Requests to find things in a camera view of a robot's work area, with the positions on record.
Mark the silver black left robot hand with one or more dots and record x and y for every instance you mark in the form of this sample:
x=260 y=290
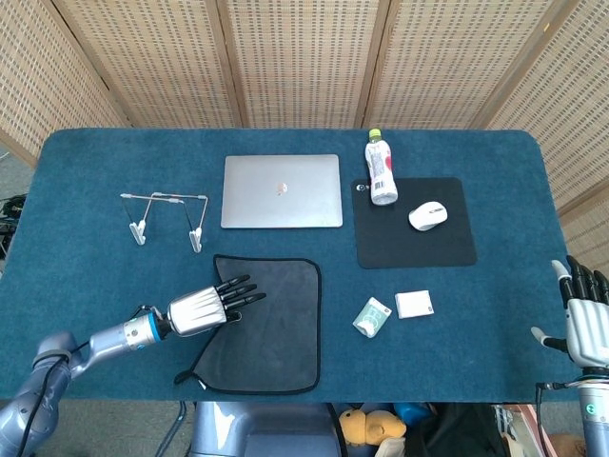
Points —
x=197 y=311

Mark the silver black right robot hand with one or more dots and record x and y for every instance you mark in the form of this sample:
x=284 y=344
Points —
x=590 y=328

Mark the grey and blue cloth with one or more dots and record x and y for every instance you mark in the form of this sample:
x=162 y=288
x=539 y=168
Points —
x=280 y=343

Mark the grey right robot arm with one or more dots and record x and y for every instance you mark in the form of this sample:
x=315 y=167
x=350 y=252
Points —
x=595 y=419

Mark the blue carpet table cover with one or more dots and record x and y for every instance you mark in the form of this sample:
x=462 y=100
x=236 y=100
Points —
x=95 y=266

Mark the orange wooden box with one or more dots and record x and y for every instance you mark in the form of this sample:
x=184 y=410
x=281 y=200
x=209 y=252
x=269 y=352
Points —
x=528 y=428

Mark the striped shoe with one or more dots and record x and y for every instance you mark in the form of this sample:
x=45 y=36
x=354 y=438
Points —
x=504 y=421

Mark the grey robot torso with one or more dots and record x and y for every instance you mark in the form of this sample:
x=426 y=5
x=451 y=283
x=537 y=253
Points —
x=247 y=428

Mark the silver laptop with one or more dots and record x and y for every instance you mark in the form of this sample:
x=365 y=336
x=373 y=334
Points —
x=304 y=190

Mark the black bag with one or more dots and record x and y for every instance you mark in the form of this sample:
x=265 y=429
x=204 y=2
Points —
x=452 y=433

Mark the green tissue pack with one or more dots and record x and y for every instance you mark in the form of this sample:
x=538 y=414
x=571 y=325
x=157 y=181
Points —
x=372 y=316

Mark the white tissue pack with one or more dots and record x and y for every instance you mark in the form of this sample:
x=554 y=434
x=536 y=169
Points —
x=414 y=304

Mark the black mouse pad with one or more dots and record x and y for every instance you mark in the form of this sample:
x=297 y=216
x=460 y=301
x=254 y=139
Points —
x=418 y=247

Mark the white computer mouse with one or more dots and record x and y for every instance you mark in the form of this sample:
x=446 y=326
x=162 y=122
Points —
x=427 y=216

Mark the blue object under table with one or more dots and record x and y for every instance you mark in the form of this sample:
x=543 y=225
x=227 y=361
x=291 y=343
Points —
x=409 y=411

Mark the yellow plush toy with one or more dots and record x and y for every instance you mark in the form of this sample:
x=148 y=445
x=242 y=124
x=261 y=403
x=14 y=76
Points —
x=366 y=426

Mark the white plastic drink bottle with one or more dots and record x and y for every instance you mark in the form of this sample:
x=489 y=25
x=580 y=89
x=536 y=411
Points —
x=380 y=181

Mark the woven folding screen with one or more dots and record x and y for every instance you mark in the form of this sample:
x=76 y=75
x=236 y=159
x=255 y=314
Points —
x=304 y=62

